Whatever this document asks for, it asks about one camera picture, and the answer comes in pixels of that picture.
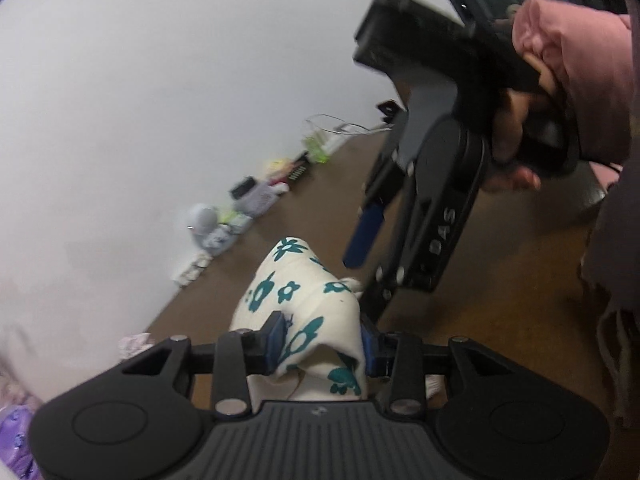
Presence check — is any cream green floral dress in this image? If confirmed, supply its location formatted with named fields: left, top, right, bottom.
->
left=229, top=237, right=384, bottom=410

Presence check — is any person right hand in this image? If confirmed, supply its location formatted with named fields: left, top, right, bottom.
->
left=482, top=54, right=559, bottom=195

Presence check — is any white power strip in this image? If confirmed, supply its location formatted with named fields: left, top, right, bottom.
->
left=323, top=124, right=361, bottom=156

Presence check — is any green liquid bottle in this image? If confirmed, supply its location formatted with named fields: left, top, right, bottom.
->
left=303, top=129, right=330, bottom=164

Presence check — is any small black clock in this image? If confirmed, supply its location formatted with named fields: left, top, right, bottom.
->
left=376, top=100, right=402, bottom=120

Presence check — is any white letter block row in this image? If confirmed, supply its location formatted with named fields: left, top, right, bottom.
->
left=174, top=252, right=213, bottom=288

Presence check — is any person pink clothing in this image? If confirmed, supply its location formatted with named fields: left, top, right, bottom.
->
left=512, top=0, right=640, bottom=480

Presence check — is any white astronaut figurine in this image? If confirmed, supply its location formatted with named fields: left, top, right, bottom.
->
left=186, top=204, right=234, bottom=257

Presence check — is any pink purple patterned garment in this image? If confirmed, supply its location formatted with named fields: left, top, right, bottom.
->
left=0, top=331, right=154, bottom=480

